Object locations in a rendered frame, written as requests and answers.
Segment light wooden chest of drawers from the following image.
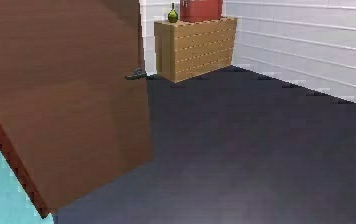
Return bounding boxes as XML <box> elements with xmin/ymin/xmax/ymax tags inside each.
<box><xmin>153</xmin><ymin>16</ymin><xmax>238</xmax><ymax>84</ymax></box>

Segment green bottle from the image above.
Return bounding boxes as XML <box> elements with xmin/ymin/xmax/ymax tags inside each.
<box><xmin>167</xmin><ymin>2</ymin><xmax>179</xmax><ymax>24</ymax></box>

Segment red box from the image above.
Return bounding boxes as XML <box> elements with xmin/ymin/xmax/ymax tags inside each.
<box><xmin>179</xmin><ymin>0</ymin><xmax>224</xmax><ymax>24</ymax></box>

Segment brown wooden room door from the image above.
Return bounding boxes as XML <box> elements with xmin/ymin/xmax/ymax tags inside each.
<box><xmin>0</xmin><ymin>0</ymin><xmax>154</xmax><ymax>220</ymax></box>

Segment black door handle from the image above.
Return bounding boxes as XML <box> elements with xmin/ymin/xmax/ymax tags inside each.
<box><xmin>124</xmin><ymin>67</ymin><xmax>148</xmax><ymax>81</ymax></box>

